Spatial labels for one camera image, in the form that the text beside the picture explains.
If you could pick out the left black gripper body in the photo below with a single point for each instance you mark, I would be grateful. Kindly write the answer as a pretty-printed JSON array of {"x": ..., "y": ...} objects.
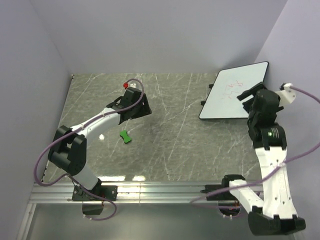
[{"x": 136, "y": 110}]

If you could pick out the aluminium mounting rail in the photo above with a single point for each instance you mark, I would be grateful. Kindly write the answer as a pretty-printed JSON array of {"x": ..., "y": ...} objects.
[{"x": 128, "y": 192}]

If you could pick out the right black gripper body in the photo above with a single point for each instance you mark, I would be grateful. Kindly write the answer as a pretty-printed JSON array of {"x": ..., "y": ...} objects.
[{"x": 247, "y": 107}]

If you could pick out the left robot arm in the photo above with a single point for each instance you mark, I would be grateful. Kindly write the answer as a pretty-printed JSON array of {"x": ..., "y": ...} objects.
[{"x": 69, "y": 151}]

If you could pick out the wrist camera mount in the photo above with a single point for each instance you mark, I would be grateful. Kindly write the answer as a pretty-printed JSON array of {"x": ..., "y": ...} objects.
[
  {"x": 287, "y": 94},
  {"x": 127, "y": 85}
]

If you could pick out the green whiteboard eraser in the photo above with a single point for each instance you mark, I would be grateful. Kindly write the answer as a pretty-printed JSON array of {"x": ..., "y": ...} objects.
[{"x": 124, "y": 135}]

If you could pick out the white whiteboard black frame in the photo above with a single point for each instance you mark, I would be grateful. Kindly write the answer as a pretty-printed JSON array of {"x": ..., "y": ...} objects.
[{"x": 222, "y": 102}]

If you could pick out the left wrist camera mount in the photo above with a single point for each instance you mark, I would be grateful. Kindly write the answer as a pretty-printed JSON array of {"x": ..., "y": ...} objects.
[{"x": 127, "y": 85}]

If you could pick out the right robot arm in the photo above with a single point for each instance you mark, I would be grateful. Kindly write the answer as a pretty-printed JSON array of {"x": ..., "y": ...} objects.
[{"x": 275, "y": 213}]

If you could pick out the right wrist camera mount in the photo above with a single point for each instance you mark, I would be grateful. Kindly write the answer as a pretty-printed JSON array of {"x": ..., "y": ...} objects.
[{"x": 287, "y": 94}]

